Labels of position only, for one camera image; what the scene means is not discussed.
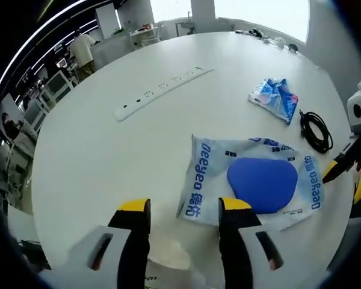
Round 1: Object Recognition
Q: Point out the grey desk partition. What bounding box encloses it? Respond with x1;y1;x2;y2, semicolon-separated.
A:
93;31;136;70

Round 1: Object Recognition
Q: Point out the white power strip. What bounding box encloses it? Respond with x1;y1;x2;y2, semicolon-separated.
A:
114;66;215;122

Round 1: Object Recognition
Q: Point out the pale packet with blue pad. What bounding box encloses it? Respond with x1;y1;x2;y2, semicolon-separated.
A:
176;134;325;232

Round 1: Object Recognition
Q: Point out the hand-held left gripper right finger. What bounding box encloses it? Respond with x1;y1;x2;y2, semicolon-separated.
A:
218;197;330;289

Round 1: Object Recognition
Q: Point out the paper cup with green print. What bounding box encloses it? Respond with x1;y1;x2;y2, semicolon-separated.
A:
144;239;208;289

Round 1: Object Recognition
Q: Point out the white office chair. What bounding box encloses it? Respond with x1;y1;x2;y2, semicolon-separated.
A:
46;70;75;100

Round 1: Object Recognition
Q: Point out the small clutter of table items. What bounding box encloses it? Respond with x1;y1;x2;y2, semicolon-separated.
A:
234;28;300;54

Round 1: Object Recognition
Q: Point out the bright blue packet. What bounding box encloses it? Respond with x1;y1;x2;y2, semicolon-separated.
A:
248;77;299;125

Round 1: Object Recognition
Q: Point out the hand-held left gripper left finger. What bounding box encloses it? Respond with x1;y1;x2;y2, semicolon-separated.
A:
39;197;153;289

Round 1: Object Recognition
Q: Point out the metal sink stand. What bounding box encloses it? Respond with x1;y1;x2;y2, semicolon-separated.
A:
176;11;196;37

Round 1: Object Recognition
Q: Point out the black cable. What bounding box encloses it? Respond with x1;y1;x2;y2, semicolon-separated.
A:
299;110;334;154

